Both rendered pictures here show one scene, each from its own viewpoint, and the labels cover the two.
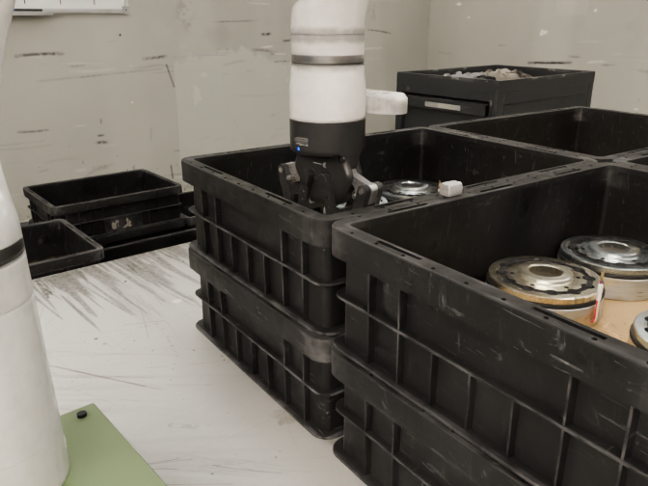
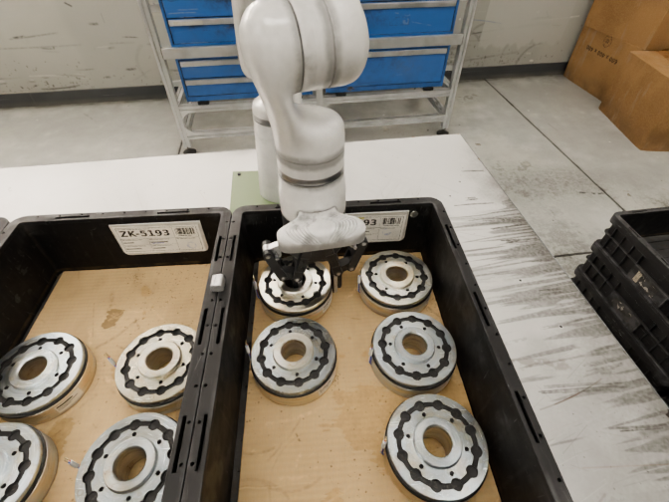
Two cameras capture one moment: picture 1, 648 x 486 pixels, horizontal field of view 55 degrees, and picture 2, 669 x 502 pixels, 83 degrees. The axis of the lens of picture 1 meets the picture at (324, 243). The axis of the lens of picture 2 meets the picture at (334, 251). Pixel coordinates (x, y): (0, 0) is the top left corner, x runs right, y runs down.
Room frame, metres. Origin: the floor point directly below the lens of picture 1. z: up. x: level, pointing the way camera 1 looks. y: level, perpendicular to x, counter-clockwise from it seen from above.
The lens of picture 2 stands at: (0.81, -0.28, 1.27)
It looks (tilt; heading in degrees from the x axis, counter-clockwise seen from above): 46 degrees down; 121
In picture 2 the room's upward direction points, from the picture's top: straight up
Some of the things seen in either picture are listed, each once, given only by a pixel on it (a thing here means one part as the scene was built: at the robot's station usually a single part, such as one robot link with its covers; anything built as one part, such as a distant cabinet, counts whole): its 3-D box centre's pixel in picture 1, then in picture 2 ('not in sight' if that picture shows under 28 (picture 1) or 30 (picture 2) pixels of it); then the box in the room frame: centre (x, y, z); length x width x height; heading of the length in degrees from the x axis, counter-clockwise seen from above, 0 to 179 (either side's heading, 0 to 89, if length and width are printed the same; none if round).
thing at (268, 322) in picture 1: (383, 292); not in sight; (0.71, -0.07, 0.76); 0.40 x 0.30 x 0.12; 125
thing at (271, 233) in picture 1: (386, 210); (350, 346); (0.71, -0.07, 0.87); 0.40 x 0.30 x 0.11; 125
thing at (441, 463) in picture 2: (411, 186); (437, 441); (0.84, -0.12, 0.86); 0.05 x 0.05 x 0.01
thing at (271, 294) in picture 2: not in sight; (295, 283); (0.59, -0.02, 0.86); 0.10 x 0.10 x 0.01
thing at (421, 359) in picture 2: not in sight; (414, 345); (0.77, -0.03, 0.86); 0.05 x 0.05 x 0.01
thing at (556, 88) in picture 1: (486, 188); not in sight; (2.37, -0.64, 0.45); 0.60 x 0.45 x 0.90; 129
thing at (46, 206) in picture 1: (111, 254); not in sight; (1.86, 0.69, 0.37); 0.40 x 0.30 x 0.45; 129
